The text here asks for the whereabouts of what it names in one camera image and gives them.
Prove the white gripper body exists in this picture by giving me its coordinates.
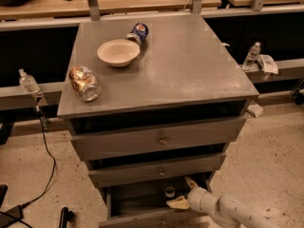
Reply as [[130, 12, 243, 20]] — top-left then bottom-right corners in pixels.
[[188, 187, 219, 217]]

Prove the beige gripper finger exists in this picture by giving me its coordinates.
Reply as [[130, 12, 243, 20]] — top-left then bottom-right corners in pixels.
[[166, 196, 190, 210], [185, 177, 199, 190]]

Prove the silver redbull can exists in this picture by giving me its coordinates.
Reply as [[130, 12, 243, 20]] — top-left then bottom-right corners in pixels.
[[165, 186, 175, 198]]

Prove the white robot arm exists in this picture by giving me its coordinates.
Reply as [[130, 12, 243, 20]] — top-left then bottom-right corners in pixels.
[[166, 177, 279, 228]]

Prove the grey bottom drawer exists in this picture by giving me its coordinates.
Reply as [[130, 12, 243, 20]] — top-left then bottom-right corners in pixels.
[[99, 176, 204, 228]]

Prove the grey drawer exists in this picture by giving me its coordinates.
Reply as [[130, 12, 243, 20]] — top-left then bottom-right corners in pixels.
[[99, 176, 204, 228], [71, 117, 245, 161], [88, 153, 226, 188]]

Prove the grey middle drawer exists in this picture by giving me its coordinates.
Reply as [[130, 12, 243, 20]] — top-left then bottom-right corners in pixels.
[[88, 153, 226, 188]]

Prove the grey wooden drawer cabinet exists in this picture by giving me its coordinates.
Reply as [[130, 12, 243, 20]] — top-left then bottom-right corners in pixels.
[[56, 13, 260, 228]]

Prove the grey top drawer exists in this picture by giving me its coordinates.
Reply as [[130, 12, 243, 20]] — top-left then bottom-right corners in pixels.
[[71, 117, 245, 161]]

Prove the gold crushed can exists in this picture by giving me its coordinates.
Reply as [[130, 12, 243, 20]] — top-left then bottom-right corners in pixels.
[[68, 66, 100, 102]]

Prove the blue pepsi can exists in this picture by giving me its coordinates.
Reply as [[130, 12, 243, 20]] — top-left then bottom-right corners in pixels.
[[126, 23, 149, 46]]

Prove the white block on floor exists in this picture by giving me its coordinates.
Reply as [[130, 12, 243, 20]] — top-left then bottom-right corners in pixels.
[[247, 102, 263, 118]]

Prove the white paper packet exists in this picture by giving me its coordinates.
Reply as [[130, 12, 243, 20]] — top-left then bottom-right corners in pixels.
[[257, 54, 278, 74]]

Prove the clear plastic water bottle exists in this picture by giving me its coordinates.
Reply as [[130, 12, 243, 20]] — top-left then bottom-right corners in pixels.
[[242, 42, 260, 70]]

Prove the white ceramic bowl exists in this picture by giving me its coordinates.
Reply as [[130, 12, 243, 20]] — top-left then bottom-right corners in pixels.
[[97, 39, 141, 67]]

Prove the black power adapter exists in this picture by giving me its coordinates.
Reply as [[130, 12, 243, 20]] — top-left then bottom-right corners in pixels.
[[0, 205, 23, 228]]

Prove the clear sanitizer pump bottle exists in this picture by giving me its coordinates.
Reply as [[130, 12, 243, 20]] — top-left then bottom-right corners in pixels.
[[19, 68, 40, 94]]

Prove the wooden desk left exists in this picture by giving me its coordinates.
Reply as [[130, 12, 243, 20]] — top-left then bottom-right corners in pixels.
[[0, 0, 222, 21]]

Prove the black handle on floor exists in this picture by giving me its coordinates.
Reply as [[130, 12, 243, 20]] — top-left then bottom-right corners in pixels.
[[59, 207, 74, 228]]

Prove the black power cable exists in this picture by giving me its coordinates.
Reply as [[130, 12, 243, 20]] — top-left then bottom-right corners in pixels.
[[20, 93, 57, 209]]

